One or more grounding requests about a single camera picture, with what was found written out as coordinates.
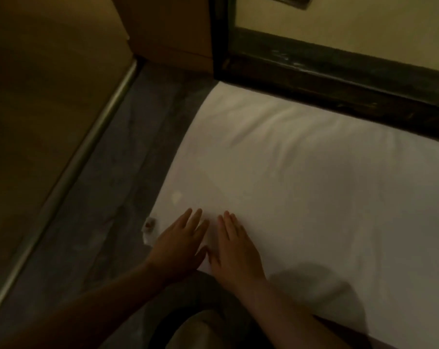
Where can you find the person's right hand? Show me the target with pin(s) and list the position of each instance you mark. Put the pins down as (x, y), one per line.
(236, 258)

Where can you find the person's left hand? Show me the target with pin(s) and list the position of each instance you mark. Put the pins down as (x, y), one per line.
(177, 250)

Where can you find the white towel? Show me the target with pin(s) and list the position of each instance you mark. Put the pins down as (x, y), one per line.
(314, 185)

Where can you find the person's right forearm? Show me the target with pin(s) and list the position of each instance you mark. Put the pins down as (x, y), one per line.
(288, 319)

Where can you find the black marble threshold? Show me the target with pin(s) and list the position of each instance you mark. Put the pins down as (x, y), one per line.
(332, 79)

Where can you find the perforated white bath mat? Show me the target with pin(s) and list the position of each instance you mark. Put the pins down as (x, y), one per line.
(288, 0)

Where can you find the black door frame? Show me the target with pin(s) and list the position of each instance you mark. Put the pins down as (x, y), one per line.
(221, 36)

